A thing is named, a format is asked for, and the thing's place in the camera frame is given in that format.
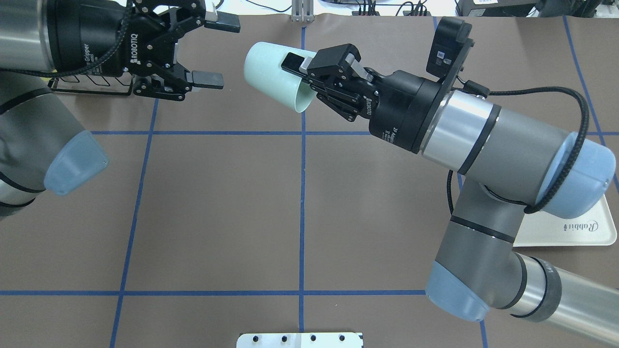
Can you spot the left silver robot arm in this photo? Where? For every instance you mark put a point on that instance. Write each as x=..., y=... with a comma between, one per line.
x=43, y=147

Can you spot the cream rabbit tray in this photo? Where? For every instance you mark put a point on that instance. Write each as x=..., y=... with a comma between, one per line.
x=594, y=228

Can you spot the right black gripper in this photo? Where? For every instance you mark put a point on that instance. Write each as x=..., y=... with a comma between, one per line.
x=397, y=110

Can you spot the black box with label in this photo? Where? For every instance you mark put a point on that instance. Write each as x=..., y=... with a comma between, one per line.
x=494, y=8

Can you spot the aluminium frame post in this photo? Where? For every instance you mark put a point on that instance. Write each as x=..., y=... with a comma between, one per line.
x=302, y=11

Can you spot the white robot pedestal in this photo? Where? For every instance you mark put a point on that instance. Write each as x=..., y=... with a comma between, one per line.
x=301, y=340

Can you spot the black wire cup rack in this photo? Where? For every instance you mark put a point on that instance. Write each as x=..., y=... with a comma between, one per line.
x=93, y=84

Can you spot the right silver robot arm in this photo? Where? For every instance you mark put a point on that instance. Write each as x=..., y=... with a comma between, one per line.
x=513, y=166

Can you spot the light green cup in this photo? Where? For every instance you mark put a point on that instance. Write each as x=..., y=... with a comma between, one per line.
x=262, y=70

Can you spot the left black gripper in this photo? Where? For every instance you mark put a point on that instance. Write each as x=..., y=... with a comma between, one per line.
x=92, y=41

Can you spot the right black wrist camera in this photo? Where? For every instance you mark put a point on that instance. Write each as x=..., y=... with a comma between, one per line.
x=449, y=49

